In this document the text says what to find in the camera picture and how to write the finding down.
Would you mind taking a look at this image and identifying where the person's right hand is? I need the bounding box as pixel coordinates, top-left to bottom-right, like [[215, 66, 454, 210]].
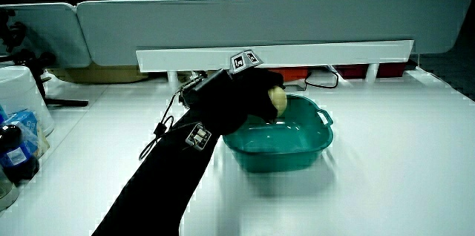
[[179, 49, 286, 136]]

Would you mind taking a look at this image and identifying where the yellow pear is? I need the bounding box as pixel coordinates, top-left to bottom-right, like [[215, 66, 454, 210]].
[[267, 85, 289, 119]]

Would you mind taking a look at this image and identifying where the teal plastic basin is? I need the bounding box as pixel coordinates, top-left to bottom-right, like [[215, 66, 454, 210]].
[[223, 94, 335, 174]]

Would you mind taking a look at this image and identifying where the person's right forearm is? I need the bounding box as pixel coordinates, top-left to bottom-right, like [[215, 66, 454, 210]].
[[91, 108, 220, 236]]

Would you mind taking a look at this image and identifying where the small grey sensor module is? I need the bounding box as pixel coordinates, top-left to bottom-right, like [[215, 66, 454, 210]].
[[185, 122, 213, 152]]

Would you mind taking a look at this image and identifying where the orange box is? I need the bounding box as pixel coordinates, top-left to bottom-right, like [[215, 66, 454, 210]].
[[266, 67, 309, 82]]

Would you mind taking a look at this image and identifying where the large grey divider panel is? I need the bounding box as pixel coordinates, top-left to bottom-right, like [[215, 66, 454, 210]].
[[76, 0, 473, 68]]

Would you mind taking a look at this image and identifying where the white desk shelf riser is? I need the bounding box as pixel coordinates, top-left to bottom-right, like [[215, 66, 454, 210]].
[[135, 39, 415, 83]]

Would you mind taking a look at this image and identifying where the cardboard box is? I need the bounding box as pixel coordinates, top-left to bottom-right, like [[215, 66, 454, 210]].
[[50, 62, 150, 85]]

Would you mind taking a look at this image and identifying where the red box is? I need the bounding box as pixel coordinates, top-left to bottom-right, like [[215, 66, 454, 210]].
[[333, 62, 407, 80]]

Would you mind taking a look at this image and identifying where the small grey divider panel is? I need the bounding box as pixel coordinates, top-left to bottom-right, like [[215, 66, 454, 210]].
[[0, 2, 92, 69]]

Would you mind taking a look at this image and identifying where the black tripod stand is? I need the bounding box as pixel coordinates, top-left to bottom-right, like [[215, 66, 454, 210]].
[[0, 8, 90, 108]]

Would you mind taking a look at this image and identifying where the blue packet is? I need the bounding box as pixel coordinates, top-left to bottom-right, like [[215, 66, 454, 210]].
[[2, 109, 50, 160]]

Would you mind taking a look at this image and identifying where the white plastic bucket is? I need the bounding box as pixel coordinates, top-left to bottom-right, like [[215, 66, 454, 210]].
[[0, 65, 56, 137]]

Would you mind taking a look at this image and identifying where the dark bottle with blue label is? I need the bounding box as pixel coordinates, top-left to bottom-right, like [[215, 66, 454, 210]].
[[0, 124, 40, 185]]

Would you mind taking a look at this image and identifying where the clear glass container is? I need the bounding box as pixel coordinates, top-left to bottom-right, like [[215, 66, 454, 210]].
[[0, 167, 20, 212]]

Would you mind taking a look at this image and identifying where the black glove cable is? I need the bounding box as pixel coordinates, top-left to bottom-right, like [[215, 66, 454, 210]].
[[138, 75, 207, 162]]

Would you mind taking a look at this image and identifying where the black power cable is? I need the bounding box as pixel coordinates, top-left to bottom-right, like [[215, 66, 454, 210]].
[[283, 65, 340, 92]]

